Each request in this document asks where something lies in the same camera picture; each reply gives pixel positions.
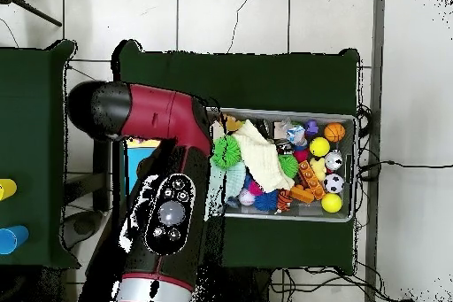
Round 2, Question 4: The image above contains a wooden box with three holes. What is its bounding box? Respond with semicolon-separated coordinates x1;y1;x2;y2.
121;136;164;197

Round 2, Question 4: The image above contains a blue cylinder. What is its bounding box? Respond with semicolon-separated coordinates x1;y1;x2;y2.
0;224;30;256

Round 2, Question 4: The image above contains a black floor cable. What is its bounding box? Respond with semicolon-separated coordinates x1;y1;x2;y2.
357;159;453;173

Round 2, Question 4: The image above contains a blue spiky ball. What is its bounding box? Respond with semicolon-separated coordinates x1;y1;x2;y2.
252;190;280;213

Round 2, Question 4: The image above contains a black tripod leg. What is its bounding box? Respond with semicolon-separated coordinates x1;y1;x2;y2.
0;0;64;28

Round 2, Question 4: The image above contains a shallow wire mesh bin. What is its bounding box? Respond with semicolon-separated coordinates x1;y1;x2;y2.
204;106;358;223

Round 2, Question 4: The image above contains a black upright panel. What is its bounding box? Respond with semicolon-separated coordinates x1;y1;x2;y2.
93;138;113;213

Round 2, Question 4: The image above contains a cream waffle cloth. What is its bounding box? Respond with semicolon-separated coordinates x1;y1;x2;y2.
231;119;296;193

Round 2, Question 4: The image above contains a black and white soccer ball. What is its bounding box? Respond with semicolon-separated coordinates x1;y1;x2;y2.
323;173;346;194

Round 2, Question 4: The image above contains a dark green table cloth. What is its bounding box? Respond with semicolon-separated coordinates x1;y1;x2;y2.
0;39;81;269
111;39;362;275

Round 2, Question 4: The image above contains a yellow cylinder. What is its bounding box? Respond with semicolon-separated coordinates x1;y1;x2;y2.
0;178;18;202

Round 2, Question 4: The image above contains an orange ball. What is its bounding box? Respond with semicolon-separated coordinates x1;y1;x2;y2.
323;122;347;143

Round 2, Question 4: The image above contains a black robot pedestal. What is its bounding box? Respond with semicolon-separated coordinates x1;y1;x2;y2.
211;267;273;302

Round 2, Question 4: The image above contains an orange plastic toy block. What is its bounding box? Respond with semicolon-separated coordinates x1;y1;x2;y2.
288;159;328;204

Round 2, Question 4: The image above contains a large green spiky ball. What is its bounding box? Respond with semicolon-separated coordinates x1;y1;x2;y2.
211;135;242;169

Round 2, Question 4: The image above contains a yellow ball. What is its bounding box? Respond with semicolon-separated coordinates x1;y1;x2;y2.
309;136;331;158
320;192;343;214

